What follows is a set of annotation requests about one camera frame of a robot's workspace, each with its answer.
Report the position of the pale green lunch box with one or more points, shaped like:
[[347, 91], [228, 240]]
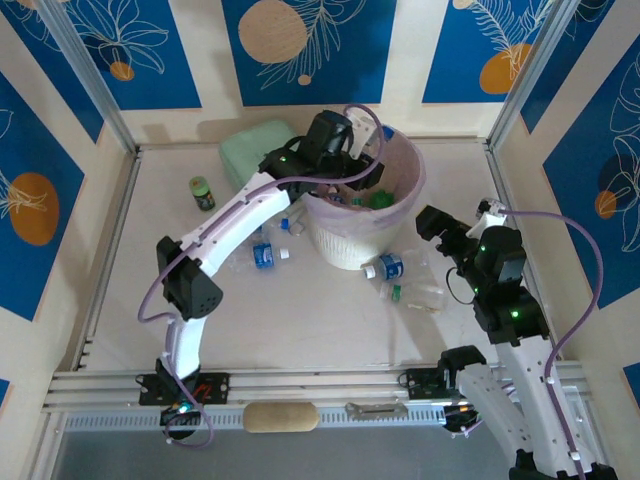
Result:
[[245, 150]]

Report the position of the aluminium frame post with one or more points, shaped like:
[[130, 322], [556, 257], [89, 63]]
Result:
[[529, 75], [92, 75]]

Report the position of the crushed green bottle yellow cap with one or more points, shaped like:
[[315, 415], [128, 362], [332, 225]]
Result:
[[380, 198]]

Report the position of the pink bin liner bag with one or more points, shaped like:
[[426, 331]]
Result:
[[405, 170]]

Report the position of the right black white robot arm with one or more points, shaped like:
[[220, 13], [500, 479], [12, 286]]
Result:
[[525, 380]]

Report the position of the small dark bottle green cap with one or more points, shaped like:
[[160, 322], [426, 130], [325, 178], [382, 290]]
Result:
[[201, 192]]

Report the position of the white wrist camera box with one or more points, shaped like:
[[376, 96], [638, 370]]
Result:
[[364, 131], [487, 217]]

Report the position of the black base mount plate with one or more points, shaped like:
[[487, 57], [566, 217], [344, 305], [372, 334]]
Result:
[[420, 382], [217, 390]]

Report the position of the beige foam roll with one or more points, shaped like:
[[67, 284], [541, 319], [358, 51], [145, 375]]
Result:
[[280, 417]]

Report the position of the flat metal bracket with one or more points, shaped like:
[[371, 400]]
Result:
[[375, 409]]

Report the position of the slotted metal strip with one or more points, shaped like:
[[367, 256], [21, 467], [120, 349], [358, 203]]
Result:
[[332, 420]]

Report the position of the white plastic bin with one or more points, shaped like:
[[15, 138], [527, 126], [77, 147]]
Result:
[[350, 245]]

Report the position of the clear bottle green label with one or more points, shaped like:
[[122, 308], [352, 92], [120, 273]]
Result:
[[420, 297]]

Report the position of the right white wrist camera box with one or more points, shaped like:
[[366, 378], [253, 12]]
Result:
[[487, 217]]

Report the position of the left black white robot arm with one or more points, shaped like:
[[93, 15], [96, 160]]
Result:
[[240, 215]]

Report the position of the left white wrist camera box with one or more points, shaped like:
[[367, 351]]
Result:
[[364, 131]]

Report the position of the clear bottle blue label white cap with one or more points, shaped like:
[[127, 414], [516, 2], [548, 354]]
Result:
[[391, 265], [263, 256]]

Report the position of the aluminium front rail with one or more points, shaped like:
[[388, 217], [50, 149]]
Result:
[[325, 385]]

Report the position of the small clear bottle white cap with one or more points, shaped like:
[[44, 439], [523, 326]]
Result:
[[297, 226]]

